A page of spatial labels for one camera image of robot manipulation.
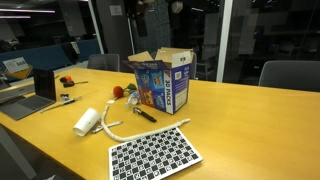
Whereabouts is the blue cardboard snack box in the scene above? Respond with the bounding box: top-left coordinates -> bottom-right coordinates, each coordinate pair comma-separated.
125,47 -> 194,114

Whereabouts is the grey open laptop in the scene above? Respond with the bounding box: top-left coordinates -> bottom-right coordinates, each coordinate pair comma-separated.
0,68 -> 57,121

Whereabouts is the black handled peeler tool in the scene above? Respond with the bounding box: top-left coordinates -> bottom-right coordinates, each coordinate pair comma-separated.
133,107 -> 156,122

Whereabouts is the yellow diamond sign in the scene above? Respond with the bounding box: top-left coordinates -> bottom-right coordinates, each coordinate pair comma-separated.
3,57 -> 33,79

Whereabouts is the white flexible tube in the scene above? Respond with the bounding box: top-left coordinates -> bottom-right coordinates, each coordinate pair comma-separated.
100,104 -> 191,143

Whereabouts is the grey office chair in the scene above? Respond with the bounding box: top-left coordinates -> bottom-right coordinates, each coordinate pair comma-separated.
258,60 -> 320,92
87,54 -> 120,72

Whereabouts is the red radish plush toy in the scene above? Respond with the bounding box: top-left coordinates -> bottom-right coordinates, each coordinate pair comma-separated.
112,83 -> 137,98

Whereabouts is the white paper cup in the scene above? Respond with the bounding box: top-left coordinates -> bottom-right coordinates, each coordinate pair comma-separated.
73,108 -> 100,137

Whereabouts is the checkerboard calibration board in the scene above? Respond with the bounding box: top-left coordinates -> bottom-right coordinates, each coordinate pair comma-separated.
109,128 -> 203,180

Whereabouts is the small white tag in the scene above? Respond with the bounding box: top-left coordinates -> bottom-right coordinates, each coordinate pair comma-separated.
107,100 -> 115,104

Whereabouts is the long metal rod tool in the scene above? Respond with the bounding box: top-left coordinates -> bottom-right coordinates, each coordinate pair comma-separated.
40,94 -> 84,113

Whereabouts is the silver metal tool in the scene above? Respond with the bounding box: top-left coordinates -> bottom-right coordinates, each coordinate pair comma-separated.
91,121 -> 123,134

